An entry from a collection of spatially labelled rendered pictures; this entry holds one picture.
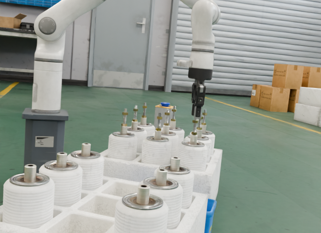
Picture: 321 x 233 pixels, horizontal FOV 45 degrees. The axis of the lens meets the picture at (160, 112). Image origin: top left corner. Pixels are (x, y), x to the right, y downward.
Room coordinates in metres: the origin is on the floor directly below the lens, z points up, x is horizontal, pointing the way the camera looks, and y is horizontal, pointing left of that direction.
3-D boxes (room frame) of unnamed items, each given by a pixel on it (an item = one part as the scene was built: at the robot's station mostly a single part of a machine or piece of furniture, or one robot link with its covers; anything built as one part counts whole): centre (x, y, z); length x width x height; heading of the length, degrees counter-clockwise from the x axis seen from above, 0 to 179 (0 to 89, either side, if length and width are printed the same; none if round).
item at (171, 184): (0.78, -0.01, 0.25); 0.08 x 0.08 x 0.01
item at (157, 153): (1.24, 0.00, 0.16); 0.10 x 0.10 x 0.18
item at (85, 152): (0.96, 0.18, 0.26); 0.02 x 0.02 x 0.03
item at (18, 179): (0.73, 0.25, 0.25); 0.08 x 0.08 x 0.01
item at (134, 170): (1.35, -0.02, 0.09); 0.39 x 0.39 x 0.18; 77
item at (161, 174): (0.78, -0.01, 0.26); 0.02 x 0.02 x 0.03
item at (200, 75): (1.21, -0.11, 0.45); 0.08 x 0.08 x 0.09
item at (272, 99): (4.96, -1.44, 0.15); 0.30 x 0.24 x 0.30; 14
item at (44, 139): (1.30, 0.39, 0.15); 0.15 x 0.15 x 0.30; 16
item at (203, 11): (1.20, -0.11, 0.62); 0.09 x 0.07 x 0.15; 152
